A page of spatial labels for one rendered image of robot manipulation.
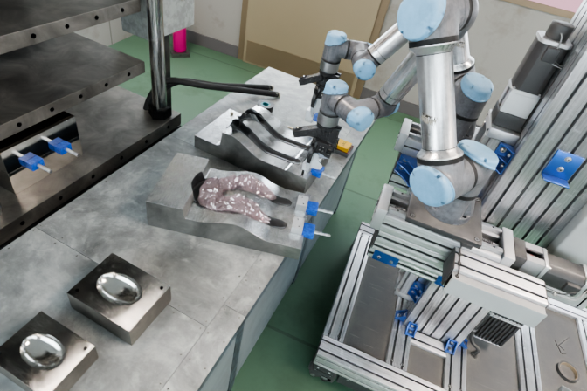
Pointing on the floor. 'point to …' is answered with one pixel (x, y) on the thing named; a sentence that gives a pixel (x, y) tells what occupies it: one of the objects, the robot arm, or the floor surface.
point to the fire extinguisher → (179, 44)
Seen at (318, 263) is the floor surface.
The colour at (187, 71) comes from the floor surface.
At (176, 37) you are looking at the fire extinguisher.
